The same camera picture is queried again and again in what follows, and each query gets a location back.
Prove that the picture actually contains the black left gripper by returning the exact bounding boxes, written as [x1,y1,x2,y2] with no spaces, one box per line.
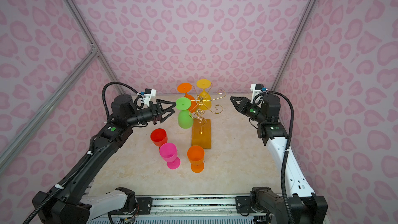
[126,100,176,129]

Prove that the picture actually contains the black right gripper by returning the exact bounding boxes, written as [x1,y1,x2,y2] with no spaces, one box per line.
[230,96,268,124]

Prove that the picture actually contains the green wine glass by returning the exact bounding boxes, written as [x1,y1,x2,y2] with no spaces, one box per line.
[176,97,193,129]

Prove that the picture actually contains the red wine glass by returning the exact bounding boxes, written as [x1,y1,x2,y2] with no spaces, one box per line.
[150,128,168,148]

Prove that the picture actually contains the orange wine glass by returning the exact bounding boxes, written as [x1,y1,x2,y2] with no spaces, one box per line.
[177,83,198,113]
[187,145,205,173]

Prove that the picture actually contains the pink wine glass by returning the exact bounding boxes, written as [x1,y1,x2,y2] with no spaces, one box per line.
[159,143,181,170]

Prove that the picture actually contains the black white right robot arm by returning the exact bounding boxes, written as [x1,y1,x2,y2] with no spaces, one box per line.
[230,91,328,224]

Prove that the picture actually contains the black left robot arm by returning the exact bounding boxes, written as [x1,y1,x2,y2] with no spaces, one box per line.
[24,94,176,224]

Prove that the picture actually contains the yellow wine glass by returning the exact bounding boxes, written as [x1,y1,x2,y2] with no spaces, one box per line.
[197,79,211,111]

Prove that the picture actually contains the amber wooden rack base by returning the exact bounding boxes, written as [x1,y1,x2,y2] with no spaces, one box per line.
[191,119,212,149]

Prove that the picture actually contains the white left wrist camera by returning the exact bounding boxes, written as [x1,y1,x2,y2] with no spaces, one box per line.
[138,88,157,106]

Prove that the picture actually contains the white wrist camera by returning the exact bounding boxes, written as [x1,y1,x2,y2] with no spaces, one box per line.
[138,88,157,106]
[250,84,268,102]

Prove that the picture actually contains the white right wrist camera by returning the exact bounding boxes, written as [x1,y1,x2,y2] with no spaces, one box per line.
[250,84,268,102]

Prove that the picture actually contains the gold wire glass rack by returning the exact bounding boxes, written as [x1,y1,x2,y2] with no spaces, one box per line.
[190,87,227,120]

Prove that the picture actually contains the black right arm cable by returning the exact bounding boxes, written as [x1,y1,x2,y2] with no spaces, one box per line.
[253,91,296,224]

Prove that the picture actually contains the aluminium diagonal frame bar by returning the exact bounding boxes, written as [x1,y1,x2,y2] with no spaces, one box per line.
[1,47,98,174]

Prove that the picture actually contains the aluminium corner frame post left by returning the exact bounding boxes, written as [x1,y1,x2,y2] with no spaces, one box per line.
[63,0,119,82]

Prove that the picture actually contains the aluminium corner frame post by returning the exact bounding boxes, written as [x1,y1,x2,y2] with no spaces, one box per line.
[271,0,319,91]
[63,0,119,82]

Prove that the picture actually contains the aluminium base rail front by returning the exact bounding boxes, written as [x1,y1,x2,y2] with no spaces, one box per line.
[58,192,330,224]

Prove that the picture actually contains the aluminium corner frame post right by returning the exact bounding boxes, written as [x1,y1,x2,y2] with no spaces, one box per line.
[271,0,319,91]

